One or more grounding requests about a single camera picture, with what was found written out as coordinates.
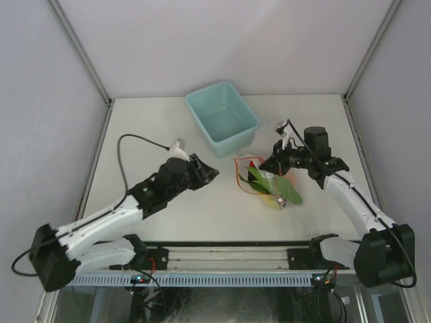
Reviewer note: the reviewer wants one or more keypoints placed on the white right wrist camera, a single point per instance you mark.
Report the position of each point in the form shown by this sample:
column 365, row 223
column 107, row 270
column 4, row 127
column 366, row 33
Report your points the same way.
column 283, row 129

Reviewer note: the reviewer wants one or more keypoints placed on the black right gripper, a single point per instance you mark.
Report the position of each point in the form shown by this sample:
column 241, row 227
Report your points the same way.
column 275, row 163

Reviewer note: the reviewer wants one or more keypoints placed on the orange fake fruit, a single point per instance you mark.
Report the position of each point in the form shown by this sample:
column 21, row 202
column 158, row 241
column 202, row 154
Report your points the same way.
column 291, row 177

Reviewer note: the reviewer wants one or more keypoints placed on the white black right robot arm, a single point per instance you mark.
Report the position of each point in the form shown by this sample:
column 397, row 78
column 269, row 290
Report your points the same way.
column 386, row 251

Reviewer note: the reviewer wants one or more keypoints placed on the slotted grey cable duct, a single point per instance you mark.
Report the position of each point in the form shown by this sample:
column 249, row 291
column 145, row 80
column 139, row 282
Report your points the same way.
column 129, row 279

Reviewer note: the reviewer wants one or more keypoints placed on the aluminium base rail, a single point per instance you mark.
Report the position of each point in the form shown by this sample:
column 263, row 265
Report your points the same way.
column 254, row 259

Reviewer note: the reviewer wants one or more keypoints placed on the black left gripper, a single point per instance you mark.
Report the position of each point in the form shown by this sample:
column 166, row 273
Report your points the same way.
column 204, row 174

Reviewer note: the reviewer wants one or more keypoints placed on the yellow fake banana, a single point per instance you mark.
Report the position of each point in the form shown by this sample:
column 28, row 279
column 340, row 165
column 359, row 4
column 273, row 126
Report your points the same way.
column 274, row 202

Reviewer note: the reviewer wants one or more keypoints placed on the light blue plastic bin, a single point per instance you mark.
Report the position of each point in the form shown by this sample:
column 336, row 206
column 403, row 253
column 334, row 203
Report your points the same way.
column 225, row 119

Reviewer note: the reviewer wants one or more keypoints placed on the green fake leafy vegetable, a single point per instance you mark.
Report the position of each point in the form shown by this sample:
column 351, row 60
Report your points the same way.
column 259, row 183

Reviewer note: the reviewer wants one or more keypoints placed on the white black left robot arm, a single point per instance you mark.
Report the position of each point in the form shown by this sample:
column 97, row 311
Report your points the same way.
column 59, row 255

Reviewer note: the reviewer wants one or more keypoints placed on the clear zip top bag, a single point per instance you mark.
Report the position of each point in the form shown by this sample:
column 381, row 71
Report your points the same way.
column 242, row 162

